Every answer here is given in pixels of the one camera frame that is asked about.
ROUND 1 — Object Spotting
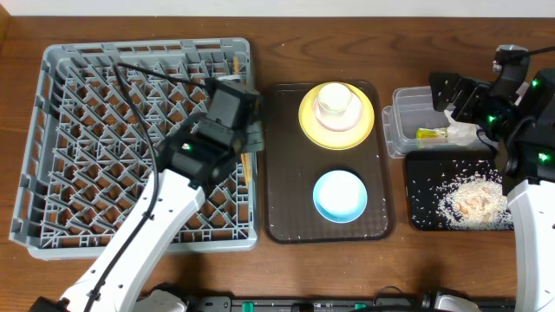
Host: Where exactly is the white paper napkin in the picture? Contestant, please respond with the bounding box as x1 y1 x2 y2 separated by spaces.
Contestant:
442 109 478 146

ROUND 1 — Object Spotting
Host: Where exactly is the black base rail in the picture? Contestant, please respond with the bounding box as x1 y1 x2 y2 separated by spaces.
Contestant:
138 283 517 312

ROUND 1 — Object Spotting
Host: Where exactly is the white cup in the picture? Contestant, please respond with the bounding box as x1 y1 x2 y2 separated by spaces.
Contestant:
317 82 352 114

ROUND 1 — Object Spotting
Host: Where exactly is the black waste tray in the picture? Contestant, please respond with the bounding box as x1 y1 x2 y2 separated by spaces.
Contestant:
403 149 517 232

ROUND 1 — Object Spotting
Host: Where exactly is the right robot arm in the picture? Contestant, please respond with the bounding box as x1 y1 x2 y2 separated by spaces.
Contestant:
428 45 554 311

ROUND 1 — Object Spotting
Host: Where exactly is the leftover rice with nuts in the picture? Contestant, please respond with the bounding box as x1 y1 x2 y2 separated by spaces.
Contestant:
409 159 515 231

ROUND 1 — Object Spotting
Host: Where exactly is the pink bowl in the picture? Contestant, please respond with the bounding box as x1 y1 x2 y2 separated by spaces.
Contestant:
313 92 363 132

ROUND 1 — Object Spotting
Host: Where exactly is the dark brown serving tray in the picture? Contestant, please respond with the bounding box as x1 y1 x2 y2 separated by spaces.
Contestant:
264 83 395 244

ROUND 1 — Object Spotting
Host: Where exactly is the grey plastic dishwasher rack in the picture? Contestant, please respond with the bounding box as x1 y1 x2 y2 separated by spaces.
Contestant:
9 37 254 260

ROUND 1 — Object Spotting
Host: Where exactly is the yellow green snack wrapper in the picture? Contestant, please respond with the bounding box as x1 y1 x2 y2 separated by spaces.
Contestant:
415 127 448 140

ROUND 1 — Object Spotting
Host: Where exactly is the wooden chopstick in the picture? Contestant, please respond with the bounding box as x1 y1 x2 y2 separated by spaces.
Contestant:
233 56 240 75
241 153 252 187

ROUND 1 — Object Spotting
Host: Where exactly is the clear plastic bin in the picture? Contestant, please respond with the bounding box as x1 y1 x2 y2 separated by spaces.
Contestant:
382 87 498 159

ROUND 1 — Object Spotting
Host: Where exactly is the yellow plate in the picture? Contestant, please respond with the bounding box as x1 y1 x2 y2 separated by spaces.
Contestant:
298 82 375 150

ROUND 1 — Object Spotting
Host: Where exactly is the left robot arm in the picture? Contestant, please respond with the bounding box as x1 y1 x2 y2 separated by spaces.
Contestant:
30 80 262 311

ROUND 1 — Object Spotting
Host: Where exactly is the light blue bowl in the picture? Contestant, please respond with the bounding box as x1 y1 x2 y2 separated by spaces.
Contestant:
312 170 368 224

